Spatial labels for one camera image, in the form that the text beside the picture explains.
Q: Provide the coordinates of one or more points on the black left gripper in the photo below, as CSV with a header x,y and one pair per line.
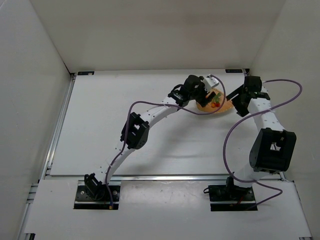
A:
x,y
202,97

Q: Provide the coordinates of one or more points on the green fake fruit leaves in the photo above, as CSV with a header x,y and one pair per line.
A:
x,y
217,98

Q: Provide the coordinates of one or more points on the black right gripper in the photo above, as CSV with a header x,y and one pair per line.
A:
x,y
240,100

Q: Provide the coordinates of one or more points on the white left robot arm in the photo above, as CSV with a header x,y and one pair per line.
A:
x,y
141,117

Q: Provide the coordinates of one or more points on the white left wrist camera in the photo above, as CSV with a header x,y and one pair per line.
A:
x,y
210,82

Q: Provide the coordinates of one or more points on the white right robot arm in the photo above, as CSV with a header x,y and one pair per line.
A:
x,y
273,147

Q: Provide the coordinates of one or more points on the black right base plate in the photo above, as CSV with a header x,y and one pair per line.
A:
x,y
223,201

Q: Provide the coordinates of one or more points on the orange woven fruit bowl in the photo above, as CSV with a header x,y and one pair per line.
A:
x,y
224,107

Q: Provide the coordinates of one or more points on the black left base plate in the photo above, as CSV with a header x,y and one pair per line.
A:
x,y
104,201

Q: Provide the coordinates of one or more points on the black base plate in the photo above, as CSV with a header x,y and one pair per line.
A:
x,y
104,201
223,201

